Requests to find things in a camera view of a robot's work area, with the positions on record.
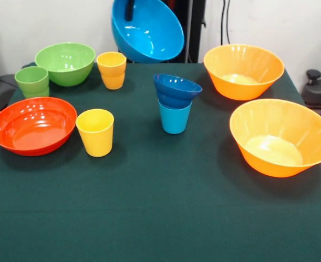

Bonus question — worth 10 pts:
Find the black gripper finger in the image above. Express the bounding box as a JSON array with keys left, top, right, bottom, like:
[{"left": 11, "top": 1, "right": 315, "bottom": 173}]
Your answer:
[{"left": 125, "top": 0, "right": 135, "bottom": 22}]

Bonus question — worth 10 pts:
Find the light blue plastic bowl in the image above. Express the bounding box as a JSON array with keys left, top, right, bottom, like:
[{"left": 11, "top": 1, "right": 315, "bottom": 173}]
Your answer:
[{"left": 111, "top": 0, "right": 185, "bottom": 64}]

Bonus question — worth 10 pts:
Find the dark blue plastic bowl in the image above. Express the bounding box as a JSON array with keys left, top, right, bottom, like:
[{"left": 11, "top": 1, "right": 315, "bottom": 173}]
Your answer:
[{"left": 152, "top": 74, "right": 203, "bottom": 110}]

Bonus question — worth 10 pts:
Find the light blue plastic cup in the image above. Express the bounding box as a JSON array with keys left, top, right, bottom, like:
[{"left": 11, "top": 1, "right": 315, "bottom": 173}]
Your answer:
[{"left": 158, "top": 98, "right": 193, "bottom": 135}]

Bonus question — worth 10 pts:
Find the orange plastic bowl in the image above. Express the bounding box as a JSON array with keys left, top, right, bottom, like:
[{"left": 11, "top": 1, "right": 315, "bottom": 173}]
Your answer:
[
  {"left": 229, "top": 98, "right": 321, "bottom": 178},
  {"left": 203, "top": 44, "right": 285, "bottom": 101}
]

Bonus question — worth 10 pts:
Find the yellow plastic cup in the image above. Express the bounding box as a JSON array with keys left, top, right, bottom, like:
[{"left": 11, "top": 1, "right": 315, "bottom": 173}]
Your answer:
[
  {"left": 96, "top": 51, "right": 127, "bottom": 78},
  {"left": 75, "top": 108, "right": 115, "bottom": 158},
  {"left": 102, "top": 73, "right": 126, "bottom": 90}
]

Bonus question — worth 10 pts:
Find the green plastic bowl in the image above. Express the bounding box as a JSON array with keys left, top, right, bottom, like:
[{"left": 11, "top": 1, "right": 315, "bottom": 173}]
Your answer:
[{"left": 34, "top": 41, "right": 97, "bottom": 87}]

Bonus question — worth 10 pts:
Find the green plastic cup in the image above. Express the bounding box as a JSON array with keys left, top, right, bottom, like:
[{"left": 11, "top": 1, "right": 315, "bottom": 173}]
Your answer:
[
  {"left": 21, "top": 86, "right": 51, "bottom": 99},
  {"left": 14, "top": 65, "right": 50, "bottom": 93}
]

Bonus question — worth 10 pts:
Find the red plastic bowl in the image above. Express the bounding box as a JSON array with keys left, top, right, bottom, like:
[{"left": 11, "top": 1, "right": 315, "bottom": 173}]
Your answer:
[{"left": 0, "top": 97, "right": 78, "bottom": 157}]

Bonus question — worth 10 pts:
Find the dark green tablecloth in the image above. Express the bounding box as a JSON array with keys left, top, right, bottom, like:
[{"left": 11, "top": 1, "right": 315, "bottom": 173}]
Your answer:
[{"left": 0, "top": 62, "right": 321, "bottom": 262}]

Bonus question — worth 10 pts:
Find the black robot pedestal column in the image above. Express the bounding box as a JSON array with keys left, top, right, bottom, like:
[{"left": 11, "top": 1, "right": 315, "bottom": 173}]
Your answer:
[{"left": 111, "top": 0, "right": 207, "bottom": 64}]

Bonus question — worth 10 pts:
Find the black hanging cable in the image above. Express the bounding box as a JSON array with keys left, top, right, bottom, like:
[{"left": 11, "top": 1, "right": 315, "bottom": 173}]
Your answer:
[{"left": 219, "top": 0, "right": 232, "bottom": 46}]

